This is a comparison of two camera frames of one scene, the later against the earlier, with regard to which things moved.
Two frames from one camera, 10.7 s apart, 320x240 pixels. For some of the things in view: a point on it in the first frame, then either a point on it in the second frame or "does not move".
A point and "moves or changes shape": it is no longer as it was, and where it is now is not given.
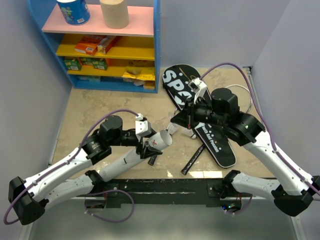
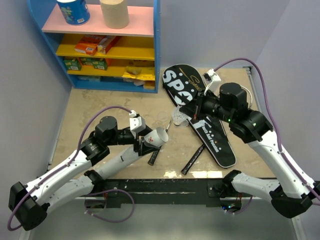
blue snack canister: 76,12 does not move
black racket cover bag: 176,79 does not move
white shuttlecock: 172,127 moves or changes shape
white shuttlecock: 188,132 moves or changes shape
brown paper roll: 115,13 does not move
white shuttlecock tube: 161,140 moves or changes shape
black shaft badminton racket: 152,160 does not move
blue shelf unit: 98,59 does not move
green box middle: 87,61 does not move
